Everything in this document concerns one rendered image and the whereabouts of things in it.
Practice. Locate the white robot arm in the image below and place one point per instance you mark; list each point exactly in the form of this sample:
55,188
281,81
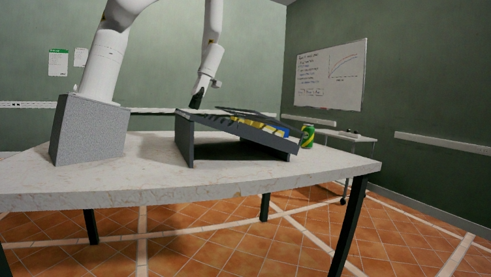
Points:
110,41

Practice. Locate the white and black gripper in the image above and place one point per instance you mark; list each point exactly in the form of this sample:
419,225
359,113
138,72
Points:
201,84

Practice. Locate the blue open box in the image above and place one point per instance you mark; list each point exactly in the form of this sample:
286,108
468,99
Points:
286,134

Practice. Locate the green and yellow drink can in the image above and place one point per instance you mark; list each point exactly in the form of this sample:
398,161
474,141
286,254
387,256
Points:
307,142

